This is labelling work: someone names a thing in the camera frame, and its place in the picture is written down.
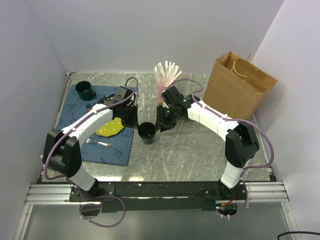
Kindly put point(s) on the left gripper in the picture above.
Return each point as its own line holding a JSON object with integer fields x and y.
{"x": 133, "y": 122}

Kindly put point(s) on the blue letter placemat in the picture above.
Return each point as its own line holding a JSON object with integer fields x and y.
{"x": 112, "y": 150}

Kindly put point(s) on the dark green mug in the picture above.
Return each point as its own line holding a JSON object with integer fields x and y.
{"x": 85, "y": 91}

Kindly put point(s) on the pink straw holder cup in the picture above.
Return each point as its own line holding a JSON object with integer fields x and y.
{"x": 160, "y": 90}

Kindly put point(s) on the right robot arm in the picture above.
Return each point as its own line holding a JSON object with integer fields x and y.
{"x": 241, "y": 143}

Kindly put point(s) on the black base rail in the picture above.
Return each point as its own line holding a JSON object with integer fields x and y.
{"x": 164, "y": 195}

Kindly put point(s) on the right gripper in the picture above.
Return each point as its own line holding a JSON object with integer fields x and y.
{"x": 160, "y": 120}

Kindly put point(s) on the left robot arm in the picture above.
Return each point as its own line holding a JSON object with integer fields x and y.
{"x": 62, "y": 150}

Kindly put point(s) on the white paper straws bundle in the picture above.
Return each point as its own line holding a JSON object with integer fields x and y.
{"x": 167, "y": 74}

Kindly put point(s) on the brown paper bag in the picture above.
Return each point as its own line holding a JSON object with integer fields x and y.
{"x": 236, "y": 87}

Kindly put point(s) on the green polka dot plate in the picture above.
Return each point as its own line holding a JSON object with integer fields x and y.
{"x": 111, "y": 128}

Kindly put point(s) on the silver fork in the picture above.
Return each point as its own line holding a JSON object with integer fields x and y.
{"x": 90, "y": 141}

